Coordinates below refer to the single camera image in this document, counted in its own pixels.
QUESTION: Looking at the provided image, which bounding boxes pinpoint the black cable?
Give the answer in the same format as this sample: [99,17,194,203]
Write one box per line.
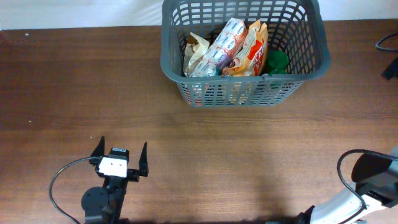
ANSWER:
[329,30,398,224]
[49,156,100,224]

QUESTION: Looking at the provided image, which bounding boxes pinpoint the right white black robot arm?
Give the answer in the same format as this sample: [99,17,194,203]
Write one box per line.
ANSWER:
[293,148,397,223]

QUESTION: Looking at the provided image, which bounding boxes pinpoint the Kleenex tissue multipack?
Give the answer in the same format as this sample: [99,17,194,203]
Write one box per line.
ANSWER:
[188,18,248,78]

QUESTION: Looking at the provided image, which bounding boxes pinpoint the orange snack bag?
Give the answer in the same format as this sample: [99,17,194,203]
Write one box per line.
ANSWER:
[221,19,269,103]

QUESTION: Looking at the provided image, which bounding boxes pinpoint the right black cable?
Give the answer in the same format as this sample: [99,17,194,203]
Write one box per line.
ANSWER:
[329,30,398,224]

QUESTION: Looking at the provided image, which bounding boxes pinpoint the green lid pale jar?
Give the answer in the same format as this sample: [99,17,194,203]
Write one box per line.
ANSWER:
[264,69,287,89]

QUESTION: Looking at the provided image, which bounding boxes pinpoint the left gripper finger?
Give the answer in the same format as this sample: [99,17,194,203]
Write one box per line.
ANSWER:
[89,136,105,165]
[139,142,149,177]

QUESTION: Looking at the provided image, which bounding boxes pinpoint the brown patterned snack pouch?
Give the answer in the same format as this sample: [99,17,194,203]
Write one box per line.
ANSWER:
[183,32,210,77]

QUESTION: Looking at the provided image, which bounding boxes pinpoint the grey plastic basket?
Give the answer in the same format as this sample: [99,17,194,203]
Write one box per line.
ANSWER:
[160,0,330,108]

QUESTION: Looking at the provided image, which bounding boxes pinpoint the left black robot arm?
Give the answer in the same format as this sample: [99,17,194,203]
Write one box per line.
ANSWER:
[81,137,149,224]

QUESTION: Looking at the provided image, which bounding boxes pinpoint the left black cable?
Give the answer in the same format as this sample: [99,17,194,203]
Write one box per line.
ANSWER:
[49,156,100,224]

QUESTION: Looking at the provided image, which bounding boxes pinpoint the green lid spice jar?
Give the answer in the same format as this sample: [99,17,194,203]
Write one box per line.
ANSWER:
[265,50,289,73]

